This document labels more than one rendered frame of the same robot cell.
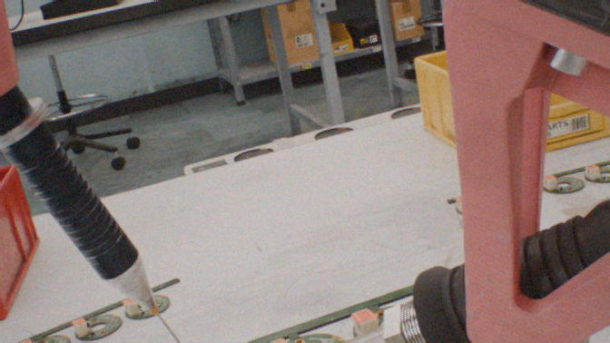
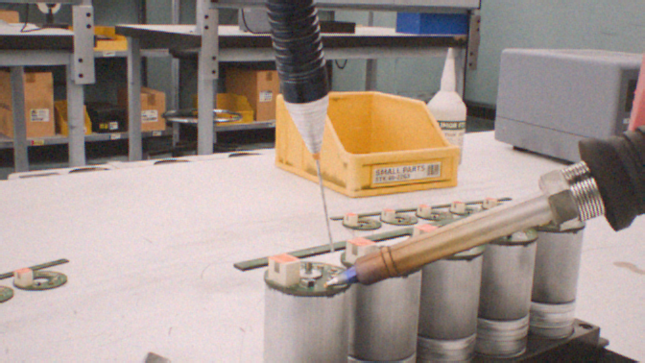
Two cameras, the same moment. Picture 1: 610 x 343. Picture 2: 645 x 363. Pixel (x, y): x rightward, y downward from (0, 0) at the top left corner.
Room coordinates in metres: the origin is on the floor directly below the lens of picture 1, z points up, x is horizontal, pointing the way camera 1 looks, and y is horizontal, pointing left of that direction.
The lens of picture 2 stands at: (0.00, 0.12, 0.89)
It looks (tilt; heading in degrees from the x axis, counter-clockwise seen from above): 13 degrees down; 337
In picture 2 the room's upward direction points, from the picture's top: 2 degrees clockwise
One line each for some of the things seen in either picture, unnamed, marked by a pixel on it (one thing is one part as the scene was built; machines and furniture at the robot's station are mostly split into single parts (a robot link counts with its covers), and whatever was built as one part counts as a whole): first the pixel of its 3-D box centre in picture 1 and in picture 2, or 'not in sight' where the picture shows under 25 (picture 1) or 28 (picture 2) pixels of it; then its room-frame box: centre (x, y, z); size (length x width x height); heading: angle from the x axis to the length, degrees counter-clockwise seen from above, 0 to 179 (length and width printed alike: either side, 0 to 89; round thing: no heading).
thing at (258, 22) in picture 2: not in sight; (263, 19); (2.93, -0.87, 0.80); 0.15 x 0.12 x 0.10; 34
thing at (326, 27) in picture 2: not in sight; (320, 27); (3.02, -1.14, 0.77); 0.24 x 0.16 x 0.04; 103
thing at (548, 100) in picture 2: not in sight; (597, 107); (0.59, -0.41, 0.80); 0.15 x 0.12 x 0.10; 3
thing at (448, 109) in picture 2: not in sight; (446, 106); (0.60, -0.25, 0.80); 0.03 x 0.03 x 0.10
